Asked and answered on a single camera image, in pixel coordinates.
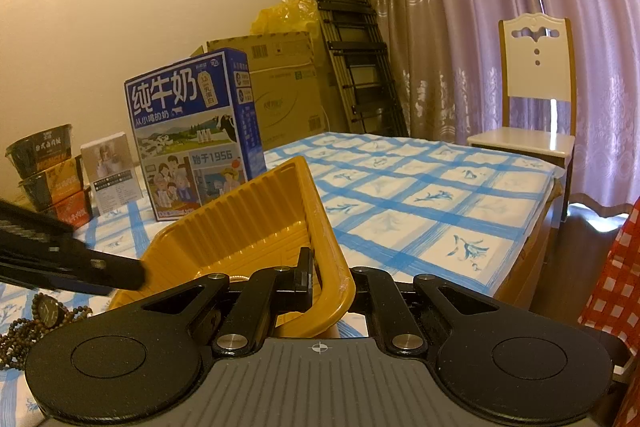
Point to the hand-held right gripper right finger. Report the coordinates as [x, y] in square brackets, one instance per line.
[367, 281]

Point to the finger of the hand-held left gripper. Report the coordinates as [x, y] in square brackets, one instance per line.
[100, 266]
[50, 281]

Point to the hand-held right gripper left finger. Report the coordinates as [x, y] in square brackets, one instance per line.
[305, 274]

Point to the dark dial wristwatch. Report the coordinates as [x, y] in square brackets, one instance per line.
[47, 312]

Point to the yellow plastic tray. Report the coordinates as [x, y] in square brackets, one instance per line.
[260, 217]

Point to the red label instant noodle bowl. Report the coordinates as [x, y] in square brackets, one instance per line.
[72, 209]

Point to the small white box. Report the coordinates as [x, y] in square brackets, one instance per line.
[110, 177]

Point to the orange label instant noodle bowl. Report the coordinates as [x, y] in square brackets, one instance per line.
[52, 184]

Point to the blue milk carton box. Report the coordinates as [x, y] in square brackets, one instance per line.
[190, 147]

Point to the wooden table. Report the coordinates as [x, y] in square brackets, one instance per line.
[525, 272]

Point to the printed cardboard box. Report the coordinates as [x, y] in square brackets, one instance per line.
[290, 107]

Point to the black folding ladder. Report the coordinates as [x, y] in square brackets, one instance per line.
[355, 57]

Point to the red checked cloth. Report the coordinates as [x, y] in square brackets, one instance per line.
[615, 282]

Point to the yellow plastic bag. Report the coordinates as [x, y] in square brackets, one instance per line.
[285, 14]

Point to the white wooden chair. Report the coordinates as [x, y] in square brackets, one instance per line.
[535, 72]

